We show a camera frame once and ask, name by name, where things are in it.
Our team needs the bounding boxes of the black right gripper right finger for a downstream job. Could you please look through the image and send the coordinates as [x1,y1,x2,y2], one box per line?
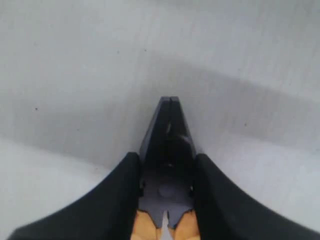
[193,153,320,240]

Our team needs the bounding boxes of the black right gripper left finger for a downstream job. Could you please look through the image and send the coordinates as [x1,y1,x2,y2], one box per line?
[9,152,140,240]

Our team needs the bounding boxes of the orange black pliers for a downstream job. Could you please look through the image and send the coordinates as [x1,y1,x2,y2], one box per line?
[130,96,201,240]

